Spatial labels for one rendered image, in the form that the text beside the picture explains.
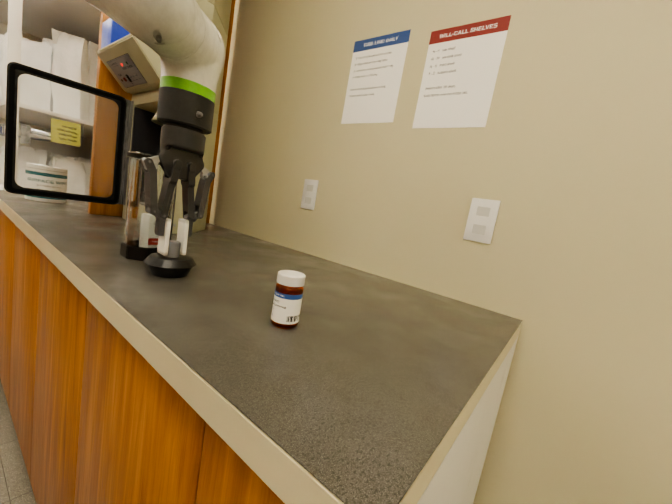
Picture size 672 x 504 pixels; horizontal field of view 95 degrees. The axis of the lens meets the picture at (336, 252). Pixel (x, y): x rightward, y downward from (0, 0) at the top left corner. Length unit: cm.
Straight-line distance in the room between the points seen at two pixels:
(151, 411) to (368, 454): 36
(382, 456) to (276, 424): 9
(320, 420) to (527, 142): 80
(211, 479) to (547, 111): 95
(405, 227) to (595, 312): 50
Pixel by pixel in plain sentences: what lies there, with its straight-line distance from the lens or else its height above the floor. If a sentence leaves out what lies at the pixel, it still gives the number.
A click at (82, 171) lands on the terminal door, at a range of 145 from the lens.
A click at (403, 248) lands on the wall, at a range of 98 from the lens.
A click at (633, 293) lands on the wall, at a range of 90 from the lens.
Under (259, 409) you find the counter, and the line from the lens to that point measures 31.
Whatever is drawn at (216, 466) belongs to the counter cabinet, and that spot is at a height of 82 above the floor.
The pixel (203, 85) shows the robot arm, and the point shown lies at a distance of 65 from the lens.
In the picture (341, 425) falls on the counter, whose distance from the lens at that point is 31.
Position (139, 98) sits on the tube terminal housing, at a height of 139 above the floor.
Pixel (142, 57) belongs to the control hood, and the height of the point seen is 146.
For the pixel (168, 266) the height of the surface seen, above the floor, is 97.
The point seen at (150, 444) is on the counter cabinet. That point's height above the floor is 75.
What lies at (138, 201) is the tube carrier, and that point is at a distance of 78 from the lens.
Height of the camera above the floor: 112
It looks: 8 degrees down
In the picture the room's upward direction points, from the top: 10 degrees clockwise
